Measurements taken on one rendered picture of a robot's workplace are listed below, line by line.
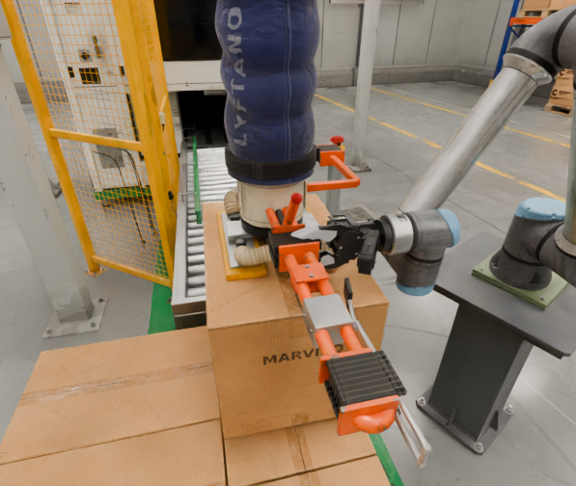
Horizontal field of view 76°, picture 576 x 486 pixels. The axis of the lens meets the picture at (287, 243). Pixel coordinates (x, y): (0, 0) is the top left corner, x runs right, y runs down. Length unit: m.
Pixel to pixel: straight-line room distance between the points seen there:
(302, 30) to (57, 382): 1.24
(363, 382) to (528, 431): 1.63
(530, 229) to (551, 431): 1.07
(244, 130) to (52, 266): 1.69
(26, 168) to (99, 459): 1.36
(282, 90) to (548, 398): 1.92
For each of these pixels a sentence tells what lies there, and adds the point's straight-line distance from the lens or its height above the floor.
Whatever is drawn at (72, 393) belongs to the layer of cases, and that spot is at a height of 0.54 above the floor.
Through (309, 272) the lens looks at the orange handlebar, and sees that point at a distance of 0.67.
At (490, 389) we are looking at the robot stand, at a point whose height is 0.33.
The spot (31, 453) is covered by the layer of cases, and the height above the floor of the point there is 0.54.
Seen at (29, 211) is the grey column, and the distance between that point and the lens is 2.19.
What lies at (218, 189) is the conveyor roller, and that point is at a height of 0.53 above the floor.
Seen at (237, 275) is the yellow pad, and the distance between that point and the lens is 0.88.
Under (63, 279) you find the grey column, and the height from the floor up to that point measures 0.32.
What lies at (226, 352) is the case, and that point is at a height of 0.93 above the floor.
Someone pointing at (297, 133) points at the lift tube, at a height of 1.33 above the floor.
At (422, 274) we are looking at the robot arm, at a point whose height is 1.03.
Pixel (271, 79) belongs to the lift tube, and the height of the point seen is 1.44.
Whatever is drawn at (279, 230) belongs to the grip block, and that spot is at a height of 1.15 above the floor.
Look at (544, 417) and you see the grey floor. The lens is 2.18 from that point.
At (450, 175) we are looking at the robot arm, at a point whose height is 1.22.
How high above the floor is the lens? 1.53
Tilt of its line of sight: 31 degrees down
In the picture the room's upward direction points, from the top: straight up
